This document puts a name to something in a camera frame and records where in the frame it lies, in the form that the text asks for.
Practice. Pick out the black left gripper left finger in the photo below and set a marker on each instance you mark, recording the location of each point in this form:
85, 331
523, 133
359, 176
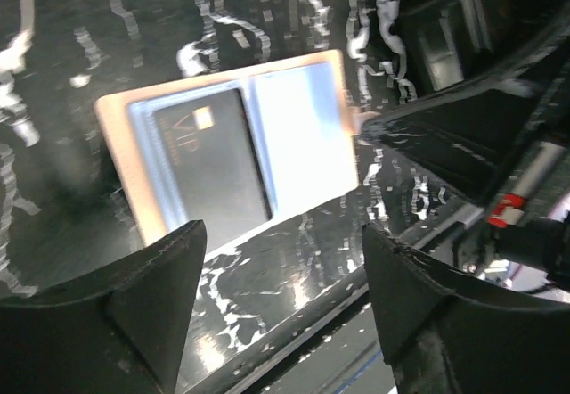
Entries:
119, 329

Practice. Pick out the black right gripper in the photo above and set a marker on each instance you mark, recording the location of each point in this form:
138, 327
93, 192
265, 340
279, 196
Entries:
473, 144

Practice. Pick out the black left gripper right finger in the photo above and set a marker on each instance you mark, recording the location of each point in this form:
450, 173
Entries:
444, 331

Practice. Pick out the black plastic card box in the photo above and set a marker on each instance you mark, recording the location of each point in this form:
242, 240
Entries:
449, 41

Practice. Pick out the black credit card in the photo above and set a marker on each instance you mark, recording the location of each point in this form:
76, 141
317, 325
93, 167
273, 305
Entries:
211, 157

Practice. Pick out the beige leather card holder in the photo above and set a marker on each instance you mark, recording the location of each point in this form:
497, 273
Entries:
302, 126

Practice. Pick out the black metal base plate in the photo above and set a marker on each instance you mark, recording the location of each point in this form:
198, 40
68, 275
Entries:
261, 301

